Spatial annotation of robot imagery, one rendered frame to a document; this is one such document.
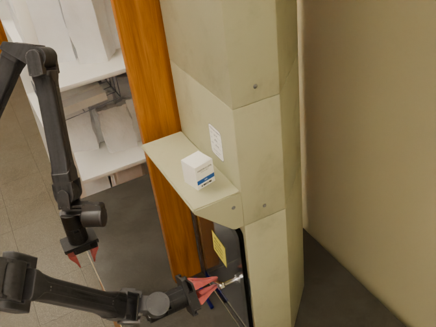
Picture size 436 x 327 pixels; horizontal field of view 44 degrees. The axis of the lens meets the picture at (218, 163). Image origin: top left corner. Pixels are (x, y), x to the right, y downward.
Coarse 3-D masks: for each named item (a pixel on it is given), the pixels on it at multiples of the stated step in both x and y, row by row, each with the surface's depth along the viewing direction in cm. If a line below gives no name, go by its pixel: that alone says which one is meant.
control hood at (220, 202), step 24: (144, 144) 136; (168, 144) 135; (192, 144) 134; (168, 168) 126; (216, 168) 124; (192, 192) 117; (216, 192) 116; (240, 192) 116; (216, 216) 115; (240, 216) 119
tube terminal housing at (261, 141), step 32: (192, 96) 123; (288, 96) 116; (192, 128) 131; (224, 128) 111; (256, 128) 109; (288, 128) 119; (224, 160) 118; (256, 160) 113; (288, 160) 123; (256, 192) 118; (288, 192) 126; (256, 224) 123; (288, 224) 130; (256, 256) 128; (288, 256) 134; (256, 288) 133; (288, 288) 140; (256, 320) 140; (288, 320) 146
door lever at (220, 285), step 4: (236, 276) 135; (216, 280) 138; (228, 280) 135; (232, 280) 135; (236, 280) 136; (212, 284) 140; (216, 284) 136; (220, 284) 134; (224, 284) 135; (228, 284) 135; (220, 288) 134
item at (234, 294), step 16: (208, 224) 143; (208, 240) 148; (224, 240) 134; (240, 240) 124; (208, 256) 155; (240, 256) 127; (208, 272) 161; (224, 272) 144; (240, 272) 131; (224, 288) 150; (240, 288) 136; (224, 304) 157; (240, 304) 141; (240, 320) 147
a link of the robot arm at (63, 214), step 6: (66, 210) 151; (72, 210) 151; (78, 210) 151; (60, 216) 150; (66, 216) 150; (72, 216) 150; (78, 216) 151; (66, 222) 150; (72, 222) 150; (78, 222) 152; (66, 228) 152; (72, 228) 151; (78, 228) 152
